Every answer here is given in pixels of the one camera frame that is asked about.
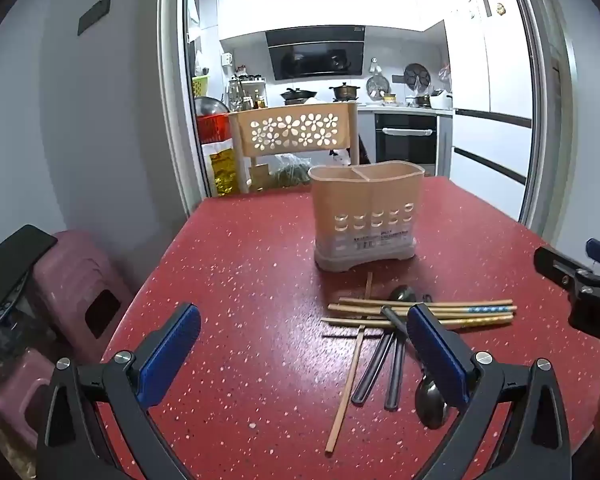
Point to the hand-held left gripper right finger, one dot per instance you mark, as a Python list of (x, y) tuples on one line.
[(435, 350)]

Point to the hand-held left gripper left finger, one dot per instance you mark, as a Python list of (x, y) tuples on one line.
[(172, 350)]

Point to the plain brown wooden chopstick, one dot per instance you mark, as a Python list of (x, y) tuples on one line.
[(342, 400)]

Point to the beige plastic utensil holder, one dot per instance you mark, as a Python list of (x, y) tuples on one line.
[(365, 200)]

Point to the pink plastic stool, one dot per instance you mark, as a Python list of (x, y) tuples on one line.
[(15, 395), (70, 270)]

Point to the black flat device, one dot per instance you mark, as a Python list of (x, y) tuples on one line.
[(15, 260)]

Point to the black built-in oven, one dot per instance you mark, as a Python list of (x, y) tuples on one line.
[(405, 145)]

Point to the yellow foil bag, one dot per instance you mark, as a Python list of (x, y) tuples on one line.
[(222, 170)]

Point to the small cardboard box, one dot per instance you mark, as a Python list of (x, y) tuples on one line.
[(259, 176)]

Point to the white rice cooker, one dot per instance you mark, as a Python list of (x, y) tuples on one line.
[(441, 101)]

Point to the white refrigerator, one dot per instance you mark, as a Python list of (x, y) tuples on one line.
[(500, 60)]

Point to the bag of green vegetables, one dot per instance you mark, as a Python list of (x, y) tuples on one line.
[(290, 172)]

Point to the white printed plastic bag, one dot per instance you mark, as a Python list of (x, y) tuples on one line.
[(341, 157)]

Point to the red plastic basket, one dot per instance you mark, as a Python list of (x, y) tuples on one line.
[(212, 127)]

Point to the round multi-cup hanging pan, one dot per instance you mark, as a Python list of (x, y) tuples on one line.
[(417, 76)]

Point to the beige flower-cutout storage cart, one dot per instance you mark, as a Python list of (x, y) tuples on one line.
[(245, 130)]

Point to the metal bowl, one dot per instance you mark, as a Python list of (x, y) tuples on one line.
[(210, 106)]

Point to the dark cooking pot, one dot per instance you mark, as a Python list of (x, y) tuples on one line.
[(346, 92)]

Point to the green plastic basket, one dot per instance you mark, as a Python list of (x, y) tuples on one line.
[(200, 85)]

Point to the white spice rack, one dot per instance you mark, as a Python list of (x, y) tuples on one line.
[(247, 92)]

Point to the clear plastic bag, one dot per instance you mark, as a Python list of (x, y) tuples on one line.
[(316, 101)]

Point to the black wok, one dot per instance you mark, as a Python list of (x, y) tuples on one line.
[(297, 95)]

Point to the black range hood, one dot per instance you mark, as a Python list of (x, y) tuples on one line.
[(315, 55)]

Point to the white wall outlet box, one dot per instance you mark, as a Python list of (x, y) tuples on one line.
[(226, 59)]

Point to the dark wall panel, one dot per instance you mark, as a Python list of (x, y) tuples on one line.
[(94, 15)]

